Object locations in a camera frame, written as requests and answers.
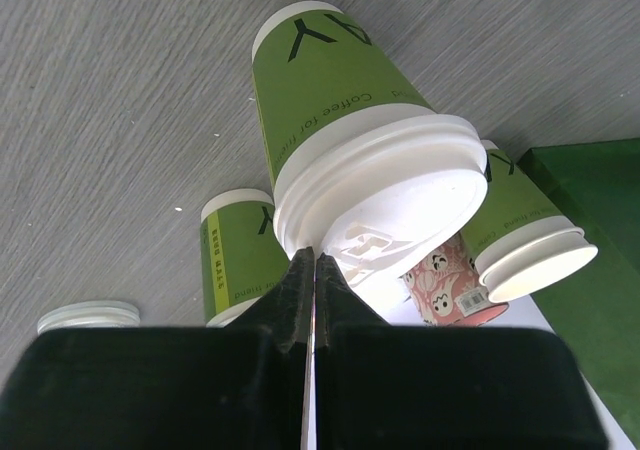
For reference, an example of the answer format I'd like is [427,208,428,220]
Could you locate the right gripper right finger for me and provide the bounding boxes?
[315,255,608,449]

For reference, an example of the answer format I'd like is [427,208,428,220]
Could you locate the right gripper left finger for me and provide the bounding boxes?
[1,248,315,449]

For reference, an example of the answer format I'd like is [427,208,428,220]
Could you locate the green paper cup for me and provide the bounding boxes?
[199,188,289,327]
[252,1,433,182]

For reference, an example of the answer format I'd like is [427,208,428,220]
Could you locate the green paper cups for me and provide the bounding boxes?
[460,140,598,303]

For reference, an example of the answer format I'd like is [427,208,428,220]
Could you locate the green brown paper bag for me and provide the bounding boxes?
[517,138,640,450]

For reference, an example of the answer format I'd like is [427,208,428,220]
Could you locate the white plastic cup lid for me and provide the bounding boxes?
[273,114,488,311]

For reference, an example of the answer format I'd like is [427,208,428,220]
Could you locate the pink floral mug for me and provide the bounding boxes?
[401,234,509,327]

